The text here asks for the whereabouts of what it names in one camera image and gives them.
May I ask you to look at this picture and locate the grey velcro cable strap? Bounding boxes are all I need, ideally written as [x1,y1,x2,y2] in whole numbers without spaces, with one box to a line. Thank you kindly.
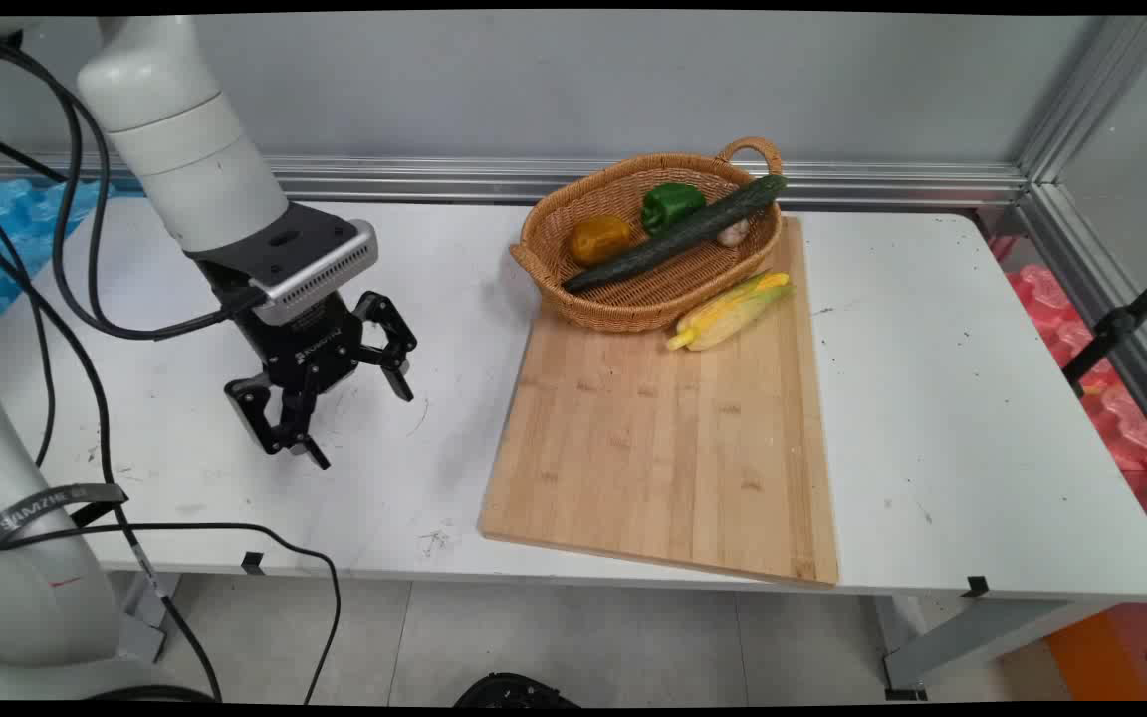
[0,482,129,560]

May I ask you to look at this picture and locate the corn cob with husk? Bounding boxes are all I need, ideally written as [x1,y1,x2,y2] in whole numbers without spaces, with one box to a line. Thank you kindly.
[666,271,795,353]

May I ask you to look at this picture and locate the black camera cable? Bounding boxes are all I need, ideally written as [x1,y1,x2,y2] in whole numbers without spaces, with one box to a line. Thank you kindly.
[0,30,268,342]

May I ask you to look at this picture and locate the green bell pepper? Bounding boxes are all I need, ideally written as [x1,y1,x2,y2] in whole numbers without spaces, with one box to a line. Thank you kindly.
[641,183,707,238]

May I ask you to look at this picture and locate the grey table leg bracket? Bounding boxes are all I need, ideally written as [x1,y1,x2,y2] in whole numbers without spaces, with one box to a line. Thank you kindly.
[115,572,182,665]

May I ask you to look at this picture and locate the black tripod stand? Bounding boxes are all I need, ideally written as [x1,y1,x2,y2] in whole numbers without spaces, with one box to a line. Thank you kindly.
[1061,256,1147,399]

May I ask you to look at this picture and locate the blue bubble wrap sheet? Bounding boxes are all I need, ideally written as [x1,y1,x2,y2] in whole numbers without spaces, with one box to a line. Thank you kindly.
[0,176,148,342]

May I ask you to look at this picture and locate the black floor cable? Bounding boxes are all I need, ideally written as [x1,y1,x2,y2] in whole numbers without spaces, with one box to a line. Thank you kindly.
[0,521,343,705]

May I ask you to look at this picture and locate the bamboo cutting board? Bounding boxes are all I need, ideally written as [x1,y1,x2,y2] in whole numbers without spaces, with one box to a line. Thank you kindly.
[478,214,840,587]

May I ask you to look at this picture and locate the grey table leg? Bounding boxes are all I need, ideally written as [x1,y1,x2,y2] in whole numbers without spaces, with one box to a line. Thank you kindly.
[872,595,1124,700]

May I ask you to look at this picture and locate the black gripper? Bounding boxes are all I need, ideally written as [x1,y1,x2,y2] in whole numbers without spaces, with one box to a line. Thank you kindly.
[224,290,419,471]

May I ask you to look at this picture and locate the aluminium frame rail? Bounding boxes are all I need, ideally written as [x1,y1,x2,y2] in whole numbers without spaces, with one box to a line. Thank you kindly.
[0,152,1032,209]
[1017,184,1147,464]

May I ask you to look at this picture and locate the long dark green cucumber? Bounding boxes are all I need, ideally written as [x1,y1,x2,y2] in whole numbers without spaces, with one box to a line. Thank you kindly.
[562,174,789,294]

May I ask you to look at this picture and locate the woven wicker basket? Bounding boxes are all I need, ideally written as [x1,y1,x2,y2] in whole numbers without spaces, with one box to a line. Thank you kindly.
[509,136,786,334]

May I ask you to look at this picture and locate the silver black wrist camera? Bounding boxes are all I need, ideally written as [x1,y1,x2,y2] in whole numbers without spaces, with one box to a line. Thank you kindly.
[185,203,379,328]

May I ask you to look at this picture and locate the pink bubble wrap sheet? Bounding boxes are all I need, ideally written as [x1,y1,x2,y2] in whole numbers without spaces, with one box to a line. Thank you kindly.
[992,234,1147,474]

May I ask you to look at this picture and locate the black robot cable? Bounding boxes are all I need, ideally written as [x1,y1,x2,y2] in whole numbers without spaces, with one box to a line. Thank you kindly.
[0,124,226,704]

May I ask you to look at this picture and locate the black round object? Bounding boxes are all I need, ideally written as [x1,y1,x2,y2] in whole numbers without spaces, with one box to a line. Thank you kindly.
[453,672,581,709]

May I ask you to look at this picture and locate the yellow orange bell pepper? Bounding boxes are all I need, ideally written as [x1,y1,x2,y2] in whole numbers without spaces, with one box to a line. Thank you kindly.
[570,214,634,268]

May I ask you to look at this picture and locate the aluminium frame post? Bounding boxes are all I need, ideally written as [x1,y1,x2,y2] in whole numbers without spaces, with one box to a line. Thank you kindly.
[1017,15,1147,187]

